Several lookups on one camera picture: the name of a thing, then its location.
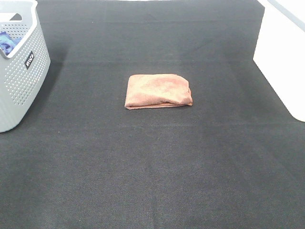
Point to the brown square towel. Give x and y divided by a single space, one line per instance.
157 91

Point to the black table mat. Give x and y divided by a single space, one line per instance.
235 159

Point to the grey perforated laundry basket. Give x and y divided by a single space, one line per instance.
23 71

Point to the white plastic container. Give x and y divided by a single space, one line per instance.
280 52

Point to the blue cloth in basket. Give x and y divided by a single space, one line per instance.
7 44

